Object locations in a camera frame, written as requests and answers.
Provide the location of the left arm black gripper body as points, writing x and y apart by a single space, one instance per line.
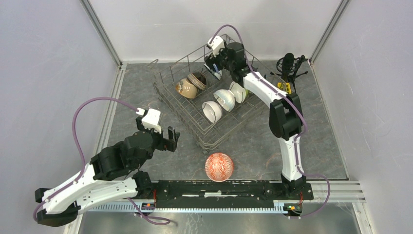
159 143

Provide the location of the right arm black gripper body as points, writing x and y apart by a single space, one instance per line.
221 60

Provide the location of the blue floral bowl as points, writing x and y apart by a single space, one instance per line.
216 72

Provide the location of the green and white bowl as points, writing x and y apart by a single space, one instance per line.
239 92

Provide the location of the brown rimmed cream bowl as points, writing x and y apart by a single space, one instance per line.
198 80

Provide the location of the grey wire dish rack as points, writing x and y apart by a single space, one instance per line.
207 135

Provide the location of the pink bowl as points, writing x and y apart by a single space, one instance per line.
219 167

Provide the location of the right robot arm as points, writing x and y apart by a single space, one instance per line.
285 115

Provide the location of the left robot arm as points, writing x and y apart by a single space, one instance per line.
114 173

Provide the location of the black microphone on tripod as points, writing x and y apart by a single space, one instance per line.
288 67

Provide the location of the yellow block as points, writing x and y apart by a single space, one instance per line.
285 86

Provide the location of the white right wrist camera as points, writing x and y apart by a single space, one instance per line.
217 44

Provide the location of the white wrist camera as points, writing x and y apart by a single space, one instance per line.
148 119
217 44

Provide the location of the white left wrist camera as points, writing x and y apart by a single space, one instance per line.
148 119

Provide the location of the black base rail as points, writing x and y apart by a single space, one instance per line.
205 194

